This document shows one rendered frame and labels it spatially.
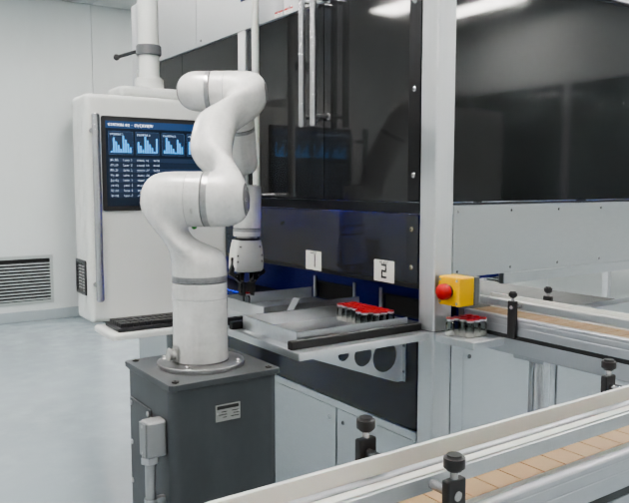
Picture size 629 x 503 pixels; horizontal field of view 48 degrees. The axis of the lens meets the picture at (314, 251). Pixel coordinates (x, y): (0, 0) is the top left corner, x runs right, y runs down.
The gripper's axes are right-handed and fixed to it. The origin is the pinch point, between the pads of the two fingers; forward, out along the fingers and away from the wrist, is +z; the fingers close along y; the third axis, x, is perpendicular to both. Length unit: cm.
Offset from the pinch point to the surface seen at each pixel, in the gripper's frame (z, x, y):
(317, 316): 5.1, 28.1, -7.2
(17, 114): -97, -496, -41
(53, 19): -185, -496, -74
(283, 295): 4.2, -6.1, -17.1
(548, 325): 0, 86, -31
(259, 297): 4.2, -6.0, -8.0
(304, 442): 52, 1, -22
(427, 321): 3, 58, -21
